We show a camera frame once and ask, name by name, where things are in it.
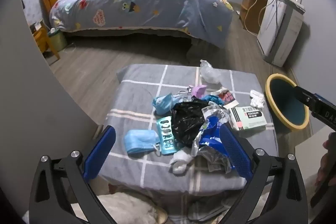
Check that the red and white packet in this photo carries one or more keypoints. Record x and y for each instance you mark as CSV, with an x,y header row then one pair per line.
x,y
227,98

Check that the blue and silver foil packet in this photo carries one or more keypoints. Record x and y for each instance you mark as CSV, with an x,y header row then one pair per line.
x,y
210,134

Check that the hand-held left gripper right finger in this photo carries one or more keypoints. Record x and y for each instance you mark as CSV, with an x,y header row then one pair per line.
x,y
236,153

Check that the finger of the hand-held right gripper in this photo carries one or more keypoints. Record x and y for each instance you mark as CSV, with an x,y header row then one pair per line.
x,y
302,95

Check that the wooden cabinet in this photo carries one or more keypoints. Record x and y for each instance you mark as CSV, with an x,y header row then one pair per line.
x,y
252,14

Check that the green waste basket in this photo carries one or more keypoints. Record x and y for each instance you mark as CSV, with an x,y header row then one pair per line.
x,y
57,41

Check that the white air purifier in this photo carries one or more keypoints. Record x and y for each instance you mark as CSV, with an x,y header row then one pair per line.
x,y
283,29

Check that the crumpled white tissue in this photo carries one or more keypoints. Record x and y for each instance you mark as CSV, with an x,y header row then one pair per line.
x,y
257,99

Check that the crumpled blue face mask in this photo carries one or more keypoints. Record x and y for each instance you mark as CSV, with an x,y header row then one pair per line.
x,y
164,103

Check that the purple packet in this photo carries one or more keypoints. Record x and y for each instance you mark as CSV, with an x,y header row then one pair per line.
x,y
198,91

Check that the yellow-rimmed teal trash bin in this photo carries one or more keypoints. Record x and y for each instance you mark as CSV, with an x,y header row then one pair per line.
x,y
288,108

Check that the teal crumpled cloth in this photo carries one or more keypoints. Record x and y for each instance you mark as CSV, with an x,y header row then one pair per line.
x,y
212,99

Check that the teal blister pack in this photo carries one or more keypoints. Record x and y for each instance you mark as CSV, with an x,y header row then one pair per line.
x,y
165,137

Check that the bed with blue duvet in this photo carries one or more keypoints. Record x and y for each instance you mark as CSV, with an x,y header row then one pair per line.
x,y
147,3

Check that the person's right hand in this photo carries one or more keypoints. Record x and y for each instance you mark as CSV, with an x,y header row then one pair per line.
x,y
326,145

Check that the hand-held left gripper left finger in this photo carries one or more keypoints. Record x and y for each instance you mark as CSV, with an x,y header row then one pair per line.
x,y
101,153

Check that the grey checked blanket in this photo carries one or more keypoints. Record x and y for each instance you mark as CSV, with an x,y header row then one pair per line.
x,y
136,87

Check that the white medicine box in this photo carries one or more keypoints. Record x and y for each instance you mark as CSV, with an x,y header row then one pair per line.
x,y
249,119

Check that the white fluffy rug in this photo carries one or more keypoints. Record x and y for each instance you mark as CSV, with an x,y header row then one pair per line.
x,y
126,209

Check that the clear plastic bag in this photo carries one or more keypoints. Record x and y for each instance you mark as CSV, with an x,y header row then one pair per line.
x,y
210,73

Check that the flat blue face mask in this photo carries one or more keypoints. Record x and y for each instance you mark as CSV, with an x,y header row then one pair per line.
x,y
140,141

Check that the black plastic bag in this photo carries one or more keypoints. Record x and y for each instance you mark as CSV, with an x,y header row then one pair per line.
x,y
186,121

